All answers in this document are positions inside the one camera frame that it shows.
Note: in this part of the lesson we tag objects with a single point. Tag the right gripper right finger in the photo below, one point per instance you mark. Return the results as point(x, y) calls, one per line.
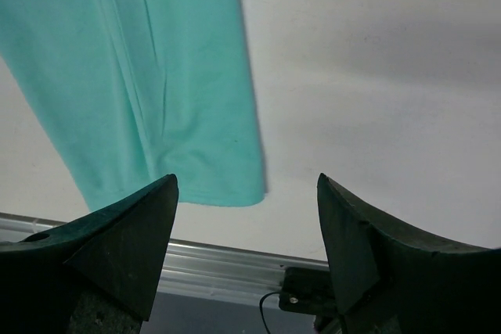
point(391, 277)

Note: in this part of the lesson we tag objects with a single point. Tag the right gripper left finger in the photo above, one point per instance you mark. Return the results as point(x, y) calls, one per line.
point(96, 274)

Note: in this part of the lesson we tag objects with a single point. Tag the teal t shirt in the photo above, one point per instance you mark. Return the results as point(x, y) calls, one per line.
point(129, 91)

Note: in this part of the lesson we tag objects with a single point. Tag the aluminium rail frame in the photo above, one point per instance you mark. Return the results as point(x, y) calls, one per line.
point(217, 273)

